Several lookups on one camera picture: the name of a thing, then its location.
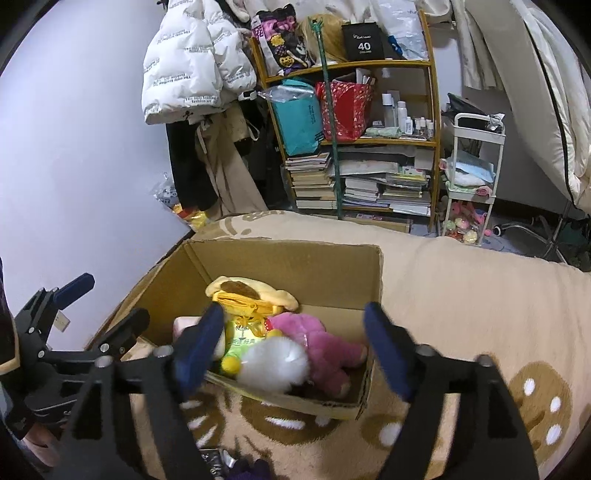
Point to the yellow dog plush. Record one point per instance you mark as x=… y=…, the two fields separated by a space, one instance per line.
x=250 y=299

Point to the white puffer jacket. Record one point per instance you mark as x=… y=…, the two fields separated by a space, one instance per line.
x=194 y=66

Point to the green pole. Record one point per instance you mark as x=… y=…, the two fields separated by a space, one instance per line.
x=316 y=27

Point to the white fluffy plush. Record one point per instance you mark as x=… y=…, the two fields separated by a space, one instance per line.
x=274 y=365

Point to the red gift bag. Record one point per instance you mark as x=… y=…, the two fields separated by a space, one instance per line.
x=352 y=109

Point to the white rolling cart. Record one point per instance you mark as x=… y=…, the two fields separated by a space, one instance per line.
x=471 y=176

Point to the wooden bookshelf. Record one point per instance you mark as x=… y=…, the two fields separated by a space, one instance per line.
x=405 y=109

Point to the teal bag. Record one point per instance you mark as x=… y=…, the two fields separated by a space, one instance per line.
x=298 y=114

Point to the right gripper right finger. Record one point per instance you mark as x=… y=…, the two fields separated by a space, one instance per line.
x=490 y=440

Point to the stack of books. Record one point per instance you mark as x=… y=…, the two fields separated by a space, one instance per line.
x=389 y=178

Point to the beige coat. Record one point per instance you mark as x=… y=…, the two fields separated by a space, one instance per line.
x=236 y=193

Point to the pink swirl plush cushion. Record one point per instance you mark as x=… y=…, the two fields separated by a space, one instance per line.
x=183 y=322

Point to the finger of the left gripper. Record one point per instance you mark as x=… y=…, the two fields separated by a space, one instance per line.
x=74 y=284

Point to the purple-clothed doll plush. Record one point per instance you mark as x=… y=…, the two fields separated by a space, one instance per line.
x=244 y=470

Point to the beige patterned blanket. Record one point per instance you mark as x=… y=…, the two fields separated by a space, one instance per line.
x=530 y=315

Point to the green tissue pack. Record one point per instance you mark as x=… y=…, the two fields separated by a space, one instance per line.
x=240 y=335

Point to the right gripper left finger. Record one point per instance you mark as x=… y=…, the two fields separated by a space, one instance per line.
x=100 y=440

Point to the cardboard box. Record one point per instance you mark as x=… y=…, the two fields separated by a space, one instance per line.
x=332 y=282

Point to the pink plush bear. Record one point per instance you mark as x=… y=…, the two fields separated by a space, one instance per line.
x=328 y=354

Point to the black box with 40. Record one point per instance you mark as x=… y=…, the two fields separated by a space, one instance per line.
x=363 y=41

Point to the beige curtain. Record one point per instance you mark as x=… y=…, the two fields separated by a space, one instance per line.
x=478 y=68

